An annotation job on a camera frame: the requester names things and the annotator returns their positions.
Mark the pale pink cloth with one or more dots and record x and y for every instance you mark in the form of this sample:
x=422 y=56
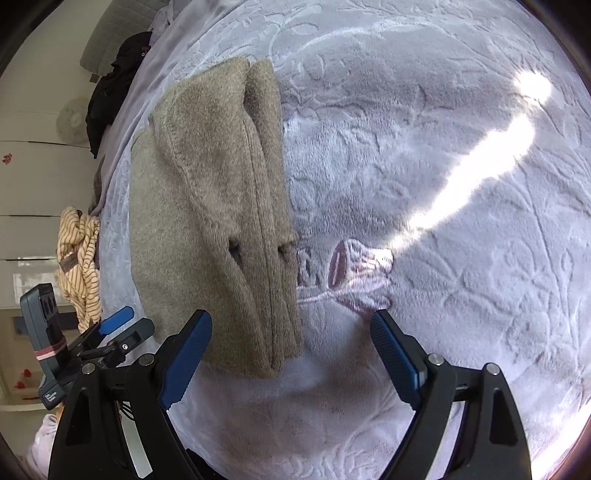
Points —
x=41 y=447

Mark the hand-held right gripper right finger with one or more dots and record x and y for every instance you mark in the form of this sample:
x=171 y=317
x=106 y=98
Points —
x=397 y=360

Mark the lavender plush blanket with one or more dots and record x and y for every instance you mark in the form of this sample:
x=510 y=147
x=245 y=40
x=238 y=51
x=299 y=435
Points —
x=461 y=323

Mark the cream striped garment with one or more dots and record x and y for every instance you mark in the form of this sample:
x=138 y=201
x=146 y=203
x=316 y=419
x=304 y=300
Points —
x=81 y=277

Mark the brown cloth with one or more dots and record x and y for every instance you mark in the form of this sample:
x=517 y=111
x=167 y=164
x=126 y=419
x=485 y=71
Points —
x=98 y=189

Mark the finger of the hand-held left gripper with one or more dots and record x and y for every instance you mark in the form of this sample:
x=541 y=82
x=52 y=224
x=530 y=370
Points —
x=115 y=319
x=134 y=334

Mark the grey pillow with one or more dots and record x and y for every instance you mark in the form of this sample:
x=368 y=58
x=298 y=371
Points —
x=115 y=27

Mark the khaki knit sweater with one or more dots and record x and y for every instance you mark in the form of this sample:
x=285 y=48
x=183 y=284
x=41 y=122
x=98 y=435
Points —
x=207 y=207

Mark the black clothes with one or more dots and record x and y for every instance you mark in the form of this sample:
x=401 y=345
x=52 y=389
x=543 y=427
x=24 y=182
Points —
x=111 y=92

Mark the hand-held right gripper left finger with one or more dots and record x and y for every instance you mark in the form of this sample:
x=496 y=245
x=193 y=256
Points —
x=184 y=360

